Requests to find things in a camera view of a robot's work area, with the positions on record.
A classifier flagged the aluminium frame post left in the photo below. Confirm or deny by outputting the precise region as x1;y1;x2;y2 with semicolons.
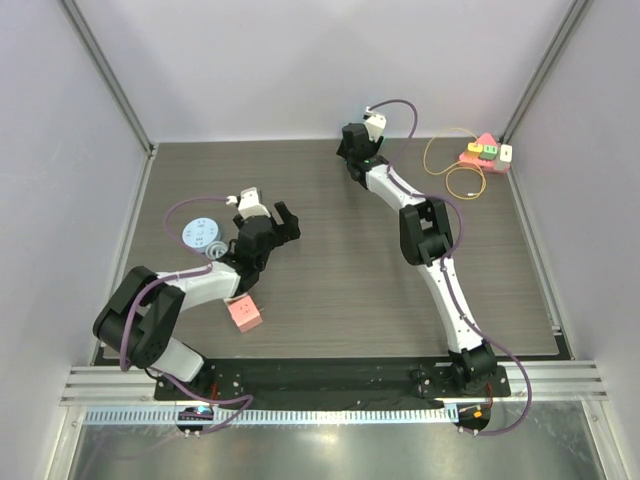
59;0;154;158

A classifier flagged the yellow charger plug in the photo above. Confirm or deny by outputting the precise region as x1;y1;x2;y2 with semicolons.
466;142;484;157

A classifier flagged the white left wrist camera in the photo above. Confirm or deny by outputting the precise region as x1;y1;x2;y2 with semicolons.
237;187;270;220

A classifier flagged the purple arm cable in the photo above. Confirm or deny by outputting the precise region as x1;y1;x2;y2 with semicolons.
363;98;533;437
119;195;241;374

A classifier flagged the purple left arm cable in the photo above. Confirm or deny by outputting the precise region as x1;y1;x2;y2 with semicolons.
119;195;241;374

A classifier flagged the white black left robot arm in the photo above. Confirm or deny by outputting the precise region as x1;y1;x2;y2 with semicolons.
93;202;301;400

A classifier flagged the aluminium frame post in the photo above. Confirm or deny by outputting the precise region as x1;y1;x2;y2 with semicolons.
500;0;593;143
59;0;154;158

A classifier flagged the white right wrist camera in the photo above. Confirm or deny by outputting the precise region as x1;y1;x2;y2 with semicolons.
363;109;387;143

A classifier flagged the yellow charging cable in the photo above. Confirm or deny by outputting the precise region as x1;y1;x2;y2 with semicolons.
423;127;487;201

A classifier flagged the white cube socket adapter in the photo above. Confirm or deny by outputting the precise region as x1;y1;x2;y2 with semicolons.
223;295;246;306

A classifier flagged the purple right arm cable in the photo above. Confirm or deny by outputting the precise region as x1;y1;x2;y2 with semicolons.
363;98;533;437

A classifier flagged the light blue round power strip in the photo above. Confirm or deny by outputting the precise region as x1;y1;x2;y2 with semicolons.
181;217;221;253

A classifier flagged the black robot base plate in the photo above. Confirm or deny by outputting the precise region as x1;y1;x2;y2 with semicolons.
185;357;511;401

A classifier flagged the pink cube socket adapter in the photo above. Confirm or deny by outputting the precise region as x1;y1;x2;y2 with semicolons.
226;294;263;333

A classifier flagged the pink triangular power strip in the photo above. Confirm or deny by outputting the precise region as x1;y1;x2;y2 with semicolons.
458;133;513;174

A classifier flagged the white charger plug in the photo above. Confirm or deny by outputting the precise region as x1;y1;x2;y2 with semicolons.
499;143;513;164

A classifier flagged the green charger plug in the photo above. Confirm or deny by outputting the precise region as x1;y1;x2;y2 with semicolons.
478;144;499;161

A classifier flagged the aluminium frame post right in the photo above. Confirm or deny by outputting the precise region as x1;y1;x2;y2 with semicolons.
500;0;593;143

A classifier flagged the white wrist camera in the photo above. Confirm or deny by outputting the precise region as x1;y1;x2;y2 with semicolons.
363;109;387;143
237;187;270;220

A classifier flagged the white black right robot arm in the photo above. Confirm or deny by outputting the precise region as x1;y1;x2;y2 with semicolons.
337;123;497;396

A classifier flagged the aluminium frame rail front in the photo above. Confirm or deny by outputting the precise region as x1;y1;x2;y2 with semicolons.
61;360;607;411

